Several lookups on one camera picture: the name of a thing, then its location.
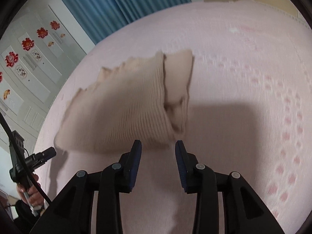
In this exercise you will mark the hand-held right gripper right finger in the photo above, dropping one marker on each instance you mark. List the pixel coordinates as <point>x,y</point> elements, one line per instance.
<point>181,168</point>

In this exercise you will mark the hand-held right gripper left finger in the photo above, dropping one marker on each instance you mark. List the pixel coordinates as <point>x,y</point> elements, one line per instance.
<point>135,165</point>

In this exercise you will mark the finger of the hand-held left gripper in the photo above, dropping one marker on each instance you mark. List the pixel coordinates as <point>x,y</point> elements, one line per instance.
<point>45,154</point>

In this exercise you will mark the pink knit sweater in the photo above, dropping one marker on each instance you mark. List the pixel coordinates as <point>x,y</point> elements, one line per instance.
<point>121,107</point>

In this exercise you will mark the person's left forearm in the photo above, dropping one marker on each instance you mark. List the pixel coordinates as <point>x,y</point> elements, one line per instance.
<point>22,215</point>

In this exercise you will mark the person's left hand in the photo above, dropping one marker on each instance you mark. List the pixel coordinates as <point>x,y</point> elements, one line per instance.
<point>35,196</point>

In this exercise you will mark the white wardrobe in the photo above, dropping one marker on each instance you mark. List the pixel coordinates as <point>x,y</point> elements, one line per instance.
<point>48,61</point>

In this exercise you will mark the bed with pink sheet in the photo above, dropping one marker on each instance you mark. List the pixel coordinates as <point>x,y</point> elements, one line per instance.
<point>231,78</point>

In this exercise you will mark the blue curtain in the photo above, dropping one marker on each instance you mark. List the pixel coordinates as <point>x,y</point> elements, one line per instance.
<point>109,4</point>

